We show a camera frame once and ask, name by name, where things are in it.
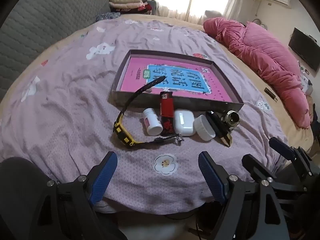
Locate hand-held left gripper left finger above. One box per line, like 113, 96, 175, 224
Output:
37, 151, 118, 240

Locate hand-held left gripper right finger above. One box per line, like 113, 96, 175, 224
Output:
199, 151, 290, 240

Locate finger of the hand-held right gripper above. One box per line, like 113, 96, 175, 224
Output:
241, 154, 308, 193
269, 137, 313, 176

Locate white round jar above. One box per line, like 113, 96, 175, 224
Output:
193, 114, 216, 141

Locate black and yellow wristwatch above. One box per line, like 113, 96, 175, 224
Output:
114, 76, 184, 150

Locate black gold perfume bottle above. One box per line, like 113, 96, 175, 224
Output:
205, 110, 240, 147

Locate white earbuds case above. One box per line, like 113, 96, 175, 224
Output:
174, 109, 196, 137

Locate white pill bottle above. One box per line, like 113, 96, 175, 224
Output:
142, 108, 163, 136

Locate shallow grey cardboard box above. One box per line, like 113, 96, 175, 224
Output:
108, 49, 244, 113

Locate red and black lighter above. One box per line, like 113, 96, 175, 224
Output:
159, 91, 175, 137

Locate pink quilted duvet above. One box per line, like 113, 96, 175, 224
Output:
203, 17, 313, 130

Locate purple printed bed sheet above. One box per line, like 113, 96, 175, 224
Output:
0, 17, 288, 215

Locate black flat television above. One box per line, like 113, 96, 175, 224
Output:
288, 27, 320, 72

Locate pink and blue book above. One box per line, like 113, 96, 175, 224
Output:
117, 57, 234, 103

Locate grey pillow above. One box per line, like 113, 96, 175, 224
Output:
205, 10, 223, 20

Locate blue floral cloth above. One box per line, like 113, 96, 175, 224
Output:
96, 11, 123, 23

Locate grey quilted headboard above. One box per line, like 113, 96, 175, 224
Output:
0, 0, 110, 103

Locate red and dark folded clothes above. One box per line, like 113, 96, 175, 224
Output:
117, 3, 157, 15

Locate pink folded blanket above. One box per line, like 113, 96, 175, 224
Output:
110, 1, 148, 10

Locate white sheer curtain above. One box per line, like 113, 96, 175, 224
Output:
147, 0, 253, 22

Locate wall cable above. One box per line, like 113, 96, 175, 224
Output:
251, 0, 266, 28

